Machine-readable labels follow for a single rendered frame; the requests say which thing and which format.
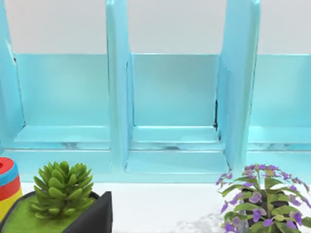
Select light blue rack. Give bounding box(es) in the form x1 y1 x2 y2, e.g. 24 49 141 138
0 0 311 182

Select green succulent in black pot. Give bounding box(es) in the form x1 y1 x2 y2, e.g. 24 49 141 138
0 161 113 233

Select purple flowering potted plant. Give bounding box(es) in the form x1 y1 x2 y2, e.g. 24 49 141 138
215 164 311 233

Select stack of coloured rings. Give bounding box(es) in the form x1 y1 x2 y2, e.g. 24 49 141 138
0 157 23 213

